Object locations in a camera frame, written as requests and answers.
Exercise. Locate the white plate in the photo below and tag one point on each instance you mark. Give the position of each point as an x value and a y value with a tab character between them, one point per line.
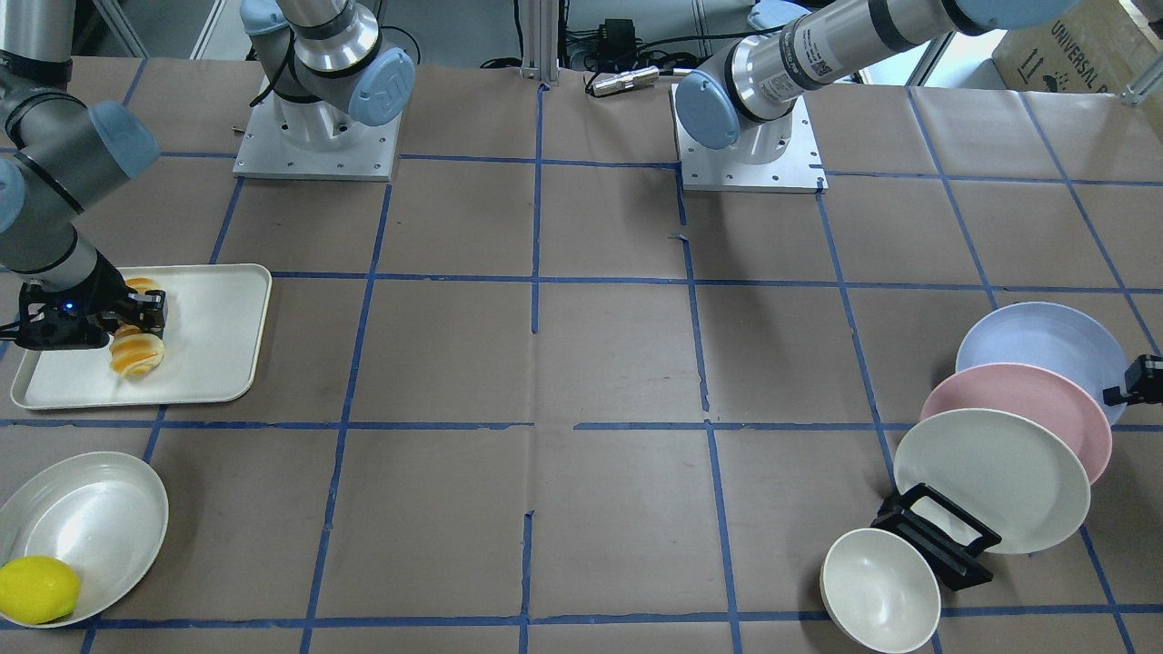
1008	472

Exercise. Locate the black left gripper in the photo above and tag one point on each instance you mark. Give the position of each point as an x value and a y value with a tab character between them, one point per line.
1139	381

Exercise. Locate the yellow lemon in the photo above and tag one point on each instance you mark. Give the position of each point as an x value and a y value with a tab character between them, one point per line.
38	589

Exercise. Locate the pink plate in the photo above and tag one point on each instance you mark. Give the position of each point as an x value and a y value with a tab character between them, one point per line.
1047	398

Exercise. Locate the small white bowl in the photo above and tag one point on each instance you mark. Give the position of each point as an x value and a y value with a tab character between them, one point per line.
879	591

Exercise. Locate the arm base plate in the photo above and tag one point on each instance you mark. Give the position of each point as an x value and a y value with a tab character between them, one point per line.
319	140
781	157

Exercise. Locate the cardboard box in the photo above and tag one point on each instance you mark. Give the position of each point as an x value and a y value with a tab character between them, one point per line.
1096	47

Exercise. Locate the white rectangular tray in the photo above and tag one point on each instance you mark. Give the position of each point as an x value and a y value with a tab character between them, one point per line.
214	327

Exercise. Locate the blue plate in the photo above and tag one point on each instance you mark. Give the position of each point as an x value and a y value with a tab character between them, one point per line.
1052	336

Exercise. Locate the silver metal connector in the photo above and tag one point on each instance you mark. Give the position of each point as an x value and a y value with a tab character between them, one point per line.
622	82

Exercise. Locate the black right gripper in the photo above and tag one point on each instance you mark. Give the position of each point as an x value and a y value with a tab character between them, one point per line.
111	292

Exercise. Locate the black plate rack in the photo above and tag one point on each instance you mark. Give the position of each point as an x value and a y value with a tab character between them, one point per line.
954	565

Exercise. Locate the yellow bread loaf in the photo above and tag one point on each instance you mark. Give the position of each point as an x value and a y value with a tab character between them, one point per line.
137	347

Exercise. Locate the white bowl with lemon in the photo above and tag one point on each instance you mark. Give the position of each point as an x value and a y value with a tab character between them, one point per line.
104	514

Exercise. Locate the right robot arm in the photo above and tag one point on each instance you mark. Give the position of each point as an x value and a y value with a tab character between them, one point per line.
67	156

